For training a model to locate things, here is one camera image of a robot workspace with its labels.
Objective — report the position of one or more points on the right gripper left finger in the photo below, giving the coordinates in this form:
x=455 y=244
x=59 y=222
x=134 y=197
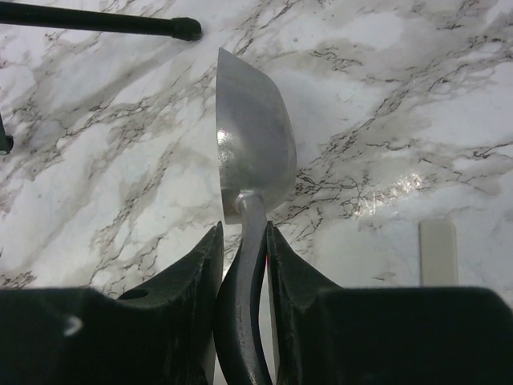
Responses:
x=159 y=332

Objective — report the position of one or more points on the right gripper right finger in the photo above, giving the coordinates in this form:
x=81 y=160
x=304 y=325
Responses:
x=327 y=334

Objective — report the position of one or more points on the white bag sealing clip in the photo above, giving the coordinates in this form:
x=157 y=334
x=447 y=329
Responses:
x=438 y=253

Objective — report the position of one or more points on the metal litter scoop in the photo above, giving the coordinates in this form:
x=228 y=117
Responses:
x=257 y=161

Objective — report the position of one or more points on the black music stand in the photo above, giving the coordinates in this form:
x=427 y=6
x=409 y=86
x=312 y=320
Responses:
x=182 y=28

